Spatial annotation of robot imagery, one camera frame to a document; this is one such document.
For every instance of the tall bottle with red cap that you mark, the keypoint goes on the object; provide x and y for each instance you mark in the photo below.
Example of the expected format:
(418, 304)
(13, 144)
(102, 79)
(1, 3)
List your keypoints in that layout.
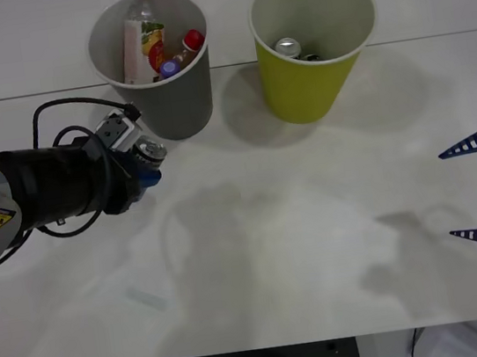
(142, 45)

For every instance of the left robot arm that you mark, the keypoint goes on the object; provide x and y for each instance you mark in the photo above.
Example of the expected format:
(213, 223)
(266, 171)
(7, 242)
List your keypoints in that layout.
(44, 183)

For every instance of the small bottle with red cap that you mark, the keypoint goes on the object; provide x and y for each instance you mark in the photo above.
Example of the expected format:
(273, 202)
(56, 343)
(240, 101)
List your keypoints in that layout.
(193, 39)

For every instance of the yellow-green plastic bin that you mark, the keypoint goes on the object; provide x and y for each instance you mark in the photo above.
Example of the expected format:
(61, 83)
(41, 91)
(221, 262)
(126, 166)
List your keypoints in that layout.
(306, 89)

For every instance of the plain silver can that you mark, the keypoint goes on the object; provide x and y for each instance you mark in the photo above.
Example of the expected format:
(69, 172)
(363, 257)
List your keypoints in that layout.
(288, 46)

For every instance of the silver drink can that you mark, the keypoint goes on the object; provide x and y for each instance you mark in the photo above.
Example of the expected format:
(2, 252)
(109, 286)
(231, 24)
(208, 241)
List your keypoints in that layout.
(152, 150)

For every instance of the bottle with purple cap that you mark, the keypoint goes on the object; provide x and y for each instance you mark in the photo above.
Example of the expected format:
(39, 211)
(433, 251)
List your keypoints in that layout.
(168, 67)

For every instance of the grey plastic bin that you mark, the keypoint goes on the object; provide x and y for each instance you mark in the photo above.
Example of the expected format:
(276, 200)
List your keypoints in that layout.
(179, 107)

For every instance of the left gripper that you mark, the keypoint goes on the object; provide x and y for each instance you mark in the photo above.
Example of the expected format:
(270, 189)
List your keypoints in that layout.
(117, 186)

